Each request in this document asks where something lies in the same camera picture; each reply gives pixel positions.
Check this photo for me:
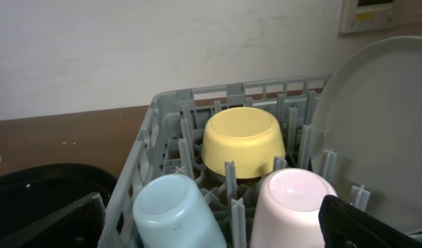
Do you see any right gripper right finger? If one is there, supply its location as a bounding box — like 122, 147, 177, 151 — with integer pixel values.
318, 195, 422, 248

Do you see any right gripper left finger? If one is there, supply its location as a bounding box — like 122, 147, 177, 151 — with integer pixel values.
0, 192, 105, 248

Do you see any pink cup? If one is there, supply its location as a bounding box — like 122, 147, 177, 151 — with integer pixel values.
250, 168, 336, 248

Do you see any blue cup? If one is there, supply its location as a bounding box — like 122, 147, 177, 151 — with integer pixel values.
132, 174, 226, 248

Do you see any grey plate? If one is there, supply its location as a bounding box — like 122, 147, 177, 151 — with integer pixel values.
310, 36, 422, 234

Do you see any yellow bowl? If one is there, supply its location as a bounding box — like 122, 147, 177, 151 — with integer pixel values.
201, 107, 286, 179

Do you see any grey dishwasher rack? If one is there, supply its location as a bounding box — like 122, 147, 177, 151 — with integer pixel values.
96, 76, 372, 248

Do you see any round black serving tray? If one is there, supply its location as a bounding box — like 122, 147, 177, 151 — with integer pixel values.
0, 163, 117, 239

